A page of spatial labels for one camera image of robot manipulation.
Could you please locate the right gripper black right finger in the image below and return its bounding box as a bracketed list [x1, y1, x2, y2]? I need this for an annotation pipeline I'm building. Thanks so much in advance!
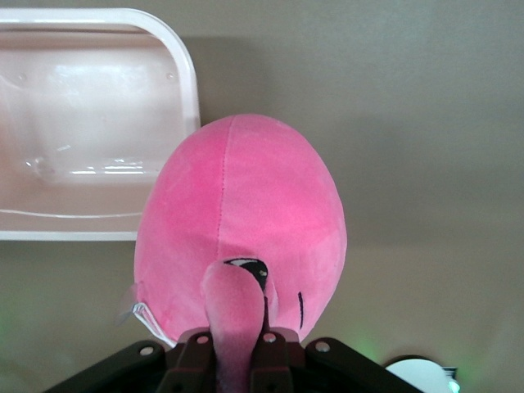
[245, 329, 418, 393]

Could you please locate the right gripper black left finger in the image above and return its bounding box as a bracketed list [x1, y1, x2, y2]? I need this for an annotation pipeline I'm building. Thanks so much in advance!
[44, 329, 218, 393]

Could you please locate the pink plush toy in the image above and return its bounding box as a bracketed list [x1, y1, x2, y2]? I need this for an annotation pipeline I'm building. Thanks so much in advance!
[116, 113, 348, 393]

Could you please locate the pink plastic box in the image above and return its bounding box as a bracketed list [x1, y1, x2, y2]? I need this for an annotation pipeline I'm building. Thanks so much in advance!
[0, 7, 201, 242]

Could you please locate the brown table mat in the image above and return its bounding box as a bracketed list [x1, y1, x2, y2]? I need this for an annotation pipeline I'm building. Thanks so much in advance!
[0, 0, 524, 393]

